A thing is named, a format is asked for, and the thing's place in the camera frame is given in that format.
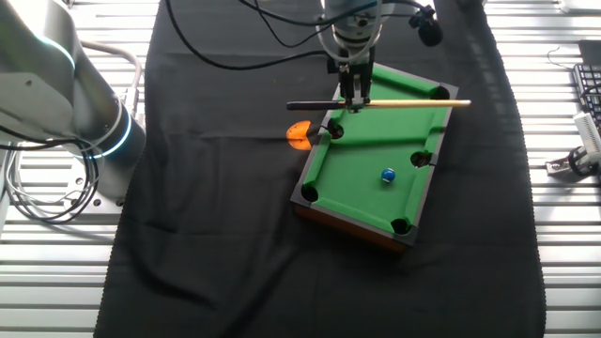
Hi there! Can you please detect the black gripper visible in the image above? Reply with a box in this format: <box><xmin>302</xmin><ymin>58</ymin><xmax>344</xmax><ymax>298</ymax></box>
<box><xmin>327</xmin><ymin>46</ymin><xmax>377</xmax><ymax>114</ymax></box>

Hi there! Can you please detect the wooden pool cue black handle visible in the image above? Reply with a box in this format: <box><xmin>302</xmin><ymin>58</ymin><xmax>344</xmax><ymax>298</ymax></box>
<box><xmin>285</xmin><ymin>99</ymin><xmax>472</xmax><ymax>112</ymax></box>

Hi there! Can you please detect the mini green pool table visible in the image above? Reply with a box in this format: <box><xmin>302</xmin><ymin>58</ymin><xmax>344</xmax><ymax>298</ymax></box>
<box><xmin>289</xmin><ymin>60</ymin><xmax>460</xmax><ymax>254</ymax></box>

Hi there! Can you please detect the orange half-round plastic piece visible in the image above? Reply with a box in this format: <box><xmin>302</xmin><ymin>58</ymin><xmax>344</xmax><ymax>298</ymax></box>
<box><xmin>285</xmin><ymin>119</ymin><xmax>313</xmax><ymax>151</ymax></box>

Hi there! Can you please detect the black cloth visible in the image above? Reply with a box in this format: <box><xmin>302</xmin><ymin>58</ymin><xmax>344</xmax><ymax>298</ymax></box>
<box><xmin>93</xmin><ymin>0</ymin><xmax>548</xmax><ymax>338</ymax></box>

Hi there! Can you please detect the black keyboard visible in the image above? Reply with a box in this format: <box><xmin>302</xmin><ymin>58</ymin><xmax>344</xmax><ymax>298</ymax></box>
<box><xmin>572</xmin><ymin>63</ymin><xmax>601</xmax><ymax>135</ymax></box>

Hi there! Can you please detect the black flat pad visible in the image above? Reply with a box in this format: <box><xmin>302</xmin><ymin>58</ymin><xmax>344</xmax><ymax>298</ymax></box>
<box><xmin>578</xmin><ymin>39</ymin><xmax>601</xmax><ymax>65</ymax></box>

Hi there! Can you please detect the white box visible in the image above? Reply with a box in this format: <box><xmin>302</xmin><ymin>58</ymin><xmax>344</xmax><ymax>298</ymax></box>
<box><xmin>558</xmin><ymin>0</ymin><xmax>601</xmax><ymax>14</ymax></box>

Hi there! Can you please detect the light grey wrist cable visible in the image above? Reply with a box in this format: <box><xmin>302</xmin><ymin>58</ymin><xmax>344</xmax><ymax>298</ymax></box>
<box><xmin>316</xmin><ymin>18</ymin><xmax>382</xmax><ymax>65</ymax></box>

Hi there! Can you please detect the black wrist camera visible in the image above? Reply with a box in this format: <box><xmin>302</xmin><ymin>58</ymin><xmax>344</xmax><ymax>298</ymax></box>
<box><xmin>408</xmin><ymin>5</ymin><xmax>444</xmax><ymax>48</ymax></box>

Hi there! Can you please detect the long black cable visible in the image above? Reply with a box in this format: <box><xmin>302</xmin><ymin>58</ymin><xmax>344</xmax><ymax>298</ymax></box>
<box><xmin>237</xmin><ymin>0</ymin><xmax>334</xmax><ymax>49</ymax></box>
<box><xmin>163</xmin><ymin>0</ymin><xmax>330</xmax><ymax>72</ymax></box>

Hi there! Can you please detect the metal camera stand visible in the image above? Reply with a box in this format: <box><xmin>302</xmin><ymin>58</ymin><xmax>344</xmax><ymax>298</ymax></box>
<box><xmin>544</xmin><ymin>146</ymin><xmax>601</xmax><ymax>178</ymax></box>

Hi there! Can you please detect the thick grey cable with connector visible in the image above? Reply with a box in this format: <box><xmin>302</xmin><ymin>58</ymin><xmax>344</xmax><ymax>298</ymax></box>
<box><xmin>79</xmin><ymin>39</ymin><xmax>144</xmax><ymax>118</ymax></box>

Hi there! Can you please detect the silver camera on stand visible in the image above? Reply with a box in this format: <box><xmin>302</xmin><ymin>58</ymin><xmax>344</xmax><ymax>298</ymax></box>
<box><xmin>574</xmin><ymin>111</ymin><xmax>601</xmax><ymax>159</ymax></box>

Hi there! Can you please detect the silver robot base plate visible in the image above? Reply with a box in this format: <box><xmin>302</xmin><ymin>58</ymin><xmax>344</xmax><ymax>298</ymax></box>
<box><xmin>63</xmin><ymin>154</ymin><xmax>128</xmax><ymax>215</ymax></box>

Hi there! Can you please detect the cable bundle at robot base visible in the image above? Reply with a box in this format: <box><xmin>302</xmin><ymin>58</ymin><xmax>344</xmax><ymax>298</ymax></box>
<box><xmin>0</xmin><ymin>134</ymin><xmax>101</xmax><ymax>225</ymax></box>

